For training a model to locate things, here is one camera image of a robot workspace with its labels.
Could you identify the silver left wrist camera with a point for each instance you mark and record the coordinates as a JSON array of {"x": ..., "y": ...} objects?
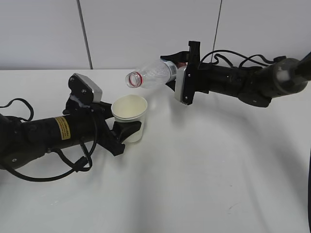
[{"x": 84, "y": 91}]

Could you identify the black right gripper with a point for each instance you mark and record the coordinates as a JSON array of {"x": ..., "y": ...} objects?
[{"x": 206, "y": 82}]

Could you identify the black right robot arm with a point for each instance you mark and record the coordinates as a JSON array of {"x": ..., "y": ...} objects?
[{"x": 236, "y": 75}]

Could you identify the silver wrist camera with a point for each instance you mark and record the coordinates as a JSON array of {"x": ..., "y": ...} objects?
[
  {"x": 185, "y": 84},
  {"x": 84, "y": 91}
]

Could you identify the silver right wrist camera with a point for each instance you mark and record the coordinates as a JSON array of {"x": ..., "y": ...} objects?
[{"x": 185, "y": 84}]

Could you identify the white paper cup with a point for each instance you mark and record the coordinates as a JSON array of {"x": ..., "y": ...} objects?
[{"x": 131, "y": 108}]

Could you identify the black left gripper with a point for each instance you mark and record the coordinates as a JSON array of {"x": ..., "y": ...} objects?
[{"x": 89, "y": 123}]

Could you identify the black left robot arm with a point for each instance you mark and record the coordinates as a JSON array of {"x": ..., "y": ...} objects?
[{"x": 23, "y": 142}]

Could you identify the clear Nongfu Spring water bottle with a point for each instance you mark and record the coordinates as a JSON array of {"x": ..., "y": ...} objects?
[{"x": 154, "y": 74}]

